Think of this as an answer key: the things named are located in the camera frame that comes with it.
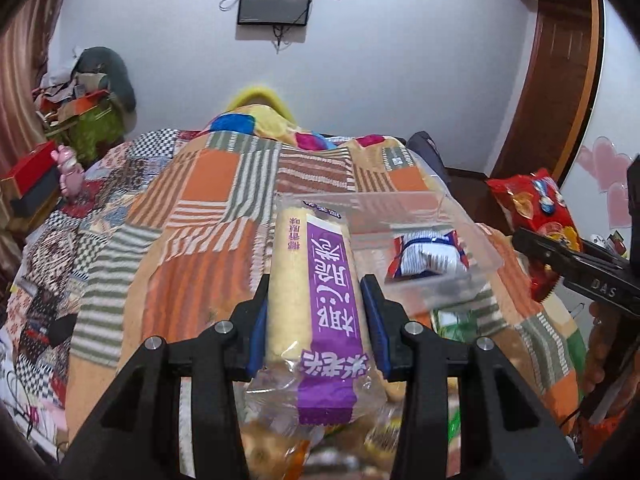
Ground purple label rice cracker packet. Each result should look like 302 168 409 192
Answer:
244 194 390 427

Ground red snack bag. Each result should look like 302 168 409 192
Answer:
487 169 584 303

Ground green snack packet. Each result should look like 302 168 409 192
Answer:
431 309 483 343

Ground pile of clothes and bags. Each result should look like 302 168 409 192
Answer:
31 46 138 163

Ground patchwork blanket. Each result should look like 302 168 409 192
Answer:
0 127 588 461

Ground clear plastic container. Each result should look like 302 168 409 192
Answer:
344 190 504 312

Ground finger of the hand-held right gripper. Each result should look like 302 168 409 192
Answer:
511 227 583 282

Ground red box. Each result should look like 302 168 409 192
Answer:
0 141 62 197

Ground yellow multicoloured blanket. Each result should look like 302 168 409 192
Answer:
207 85 346 153

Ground pink toy figure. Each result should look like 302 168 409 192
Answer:
56 144 87 197

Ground wooden door frame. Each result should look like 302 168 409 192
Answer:
484 0 607 182

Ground dark cushion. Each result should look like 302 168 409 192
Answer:
406 131 447 173

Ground pink heart wall stickers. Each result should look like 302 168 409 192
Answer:
576 136 635 228

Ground white orange snack packet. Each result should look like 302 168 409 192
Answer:
385 229 472 282

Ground striped curtain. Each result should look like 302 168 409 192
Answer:
0 0 81 166

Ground small wall monitor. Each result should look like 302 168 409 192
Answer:
237 0 314 27

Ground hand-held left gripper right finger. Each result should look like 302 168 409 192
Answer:
361 274 585 480

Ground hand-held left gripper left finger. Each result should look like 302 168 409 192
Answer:
60 275 271 480

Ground person's right hand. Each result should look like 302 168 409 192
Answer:
584 302 640 407

